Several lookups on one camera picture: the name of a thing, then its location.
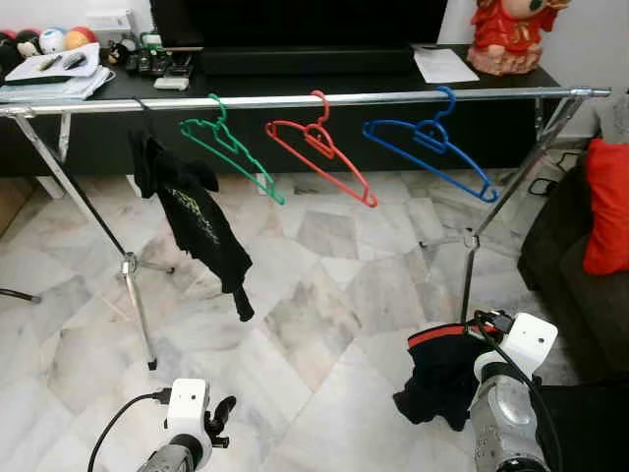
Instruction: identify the light wooden cabinet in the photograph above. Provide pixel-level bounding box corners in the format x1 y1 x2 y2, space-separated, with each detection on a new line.
0 175 35 237

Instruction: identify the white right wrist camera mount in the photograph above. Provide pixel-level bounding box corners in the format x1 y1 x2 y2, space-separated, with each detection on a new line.
486 313 559 380

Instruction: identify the red cushion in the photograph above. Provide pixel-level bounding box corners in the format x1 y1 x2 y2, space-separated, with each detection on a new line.
583 138 629 276

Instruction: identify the dark navy red-striped shirt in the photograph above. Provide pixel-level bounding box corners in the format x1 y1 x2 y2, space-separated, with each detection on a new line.
393 323 492 432

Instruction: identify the black and white plush ball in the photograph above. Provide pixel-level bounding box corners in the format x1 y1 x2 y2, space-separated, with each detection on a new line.
15 29 42 57

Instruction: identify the white and blue plush ball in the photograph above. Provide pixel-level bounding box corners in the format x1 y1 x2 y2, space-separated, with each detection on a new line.
39 27 68 55

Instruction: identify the stack of papers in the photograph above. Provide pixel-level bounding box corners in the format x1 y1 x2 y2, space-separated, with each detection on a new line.
0 41 117 102

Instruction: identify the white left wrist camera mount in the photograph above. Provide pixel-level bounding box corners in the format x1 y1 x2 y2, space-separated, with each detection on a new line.
164 379 210 443

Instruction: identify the black shirt with logo print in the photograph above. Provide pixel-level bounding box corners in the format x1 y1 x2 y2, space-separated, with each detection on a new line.
128 128 255 323

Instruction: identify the black soundbar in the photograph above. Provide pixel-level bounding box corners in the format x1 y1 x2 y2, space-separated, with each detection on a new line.
200 44 416 78

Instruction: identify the orange plush ball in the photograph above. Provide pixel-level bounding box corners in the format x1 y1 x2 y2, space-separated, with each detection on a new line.
64 25 99 50

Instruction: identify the green plastic hanger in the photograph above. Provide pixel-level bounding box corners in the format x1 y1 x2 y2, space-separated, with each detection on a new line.
179 93 288 207

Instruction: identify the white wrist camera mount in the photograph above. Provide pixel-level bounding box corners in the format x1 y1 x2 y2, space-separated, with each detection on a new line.
164 379 210 443
486 313 559 380

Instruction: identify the black tv console cabinet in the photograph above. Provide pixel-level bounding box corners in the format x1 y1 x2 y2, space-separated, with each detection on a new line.
0 59 563 178

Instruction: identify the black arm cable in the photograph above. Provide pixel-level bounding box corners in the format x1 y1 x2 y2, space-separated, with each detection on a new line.
86 388 173 472
472 313 566 472

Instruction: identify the black flat television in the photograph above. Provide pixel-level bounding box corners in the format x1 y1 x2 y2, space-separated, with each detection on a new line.
149 0 448 50

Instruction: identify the silver metal clothes rack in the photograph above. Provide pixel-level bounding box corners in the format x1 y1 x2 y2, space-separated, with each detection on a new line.
0 87 612 373

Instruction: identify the white printed paper sheet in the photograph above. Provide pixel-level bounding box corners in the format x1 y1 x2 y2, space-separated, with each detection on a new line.
413 47 481 85

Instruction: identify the red plastic hanger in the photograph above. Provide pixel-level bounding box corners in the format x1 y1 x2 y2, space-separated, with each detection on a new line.
263 90 379 209

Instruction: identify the red figurine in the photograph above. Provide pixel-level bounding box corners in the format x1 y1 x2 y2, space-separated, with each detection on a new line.
467 0 571 77

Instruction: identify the blue plastic hanger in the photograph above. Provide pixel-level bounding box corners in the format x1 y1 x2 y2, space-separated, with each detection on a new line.
362 86 500 205

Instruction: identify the dark brown sofa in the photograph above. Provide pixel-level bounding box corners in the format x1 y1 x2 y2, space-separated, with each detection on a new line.
518 147 629 384

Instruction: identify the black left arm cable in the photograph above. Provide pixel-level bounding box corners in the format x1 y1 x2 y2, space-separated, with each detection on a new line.
86 388 173 472

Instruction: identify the black clothes hanger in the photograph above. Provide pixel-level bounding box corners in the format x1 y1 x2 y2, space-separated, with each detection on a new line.
134 95 163 139

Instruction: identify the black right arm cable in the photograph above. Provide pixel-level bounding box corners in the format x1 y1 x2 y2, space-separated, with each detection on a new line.
472 313 566 472

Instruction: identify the white power strip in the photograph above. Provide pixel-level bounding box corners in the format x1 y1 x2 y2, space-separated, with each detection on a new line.
86 8 134 35

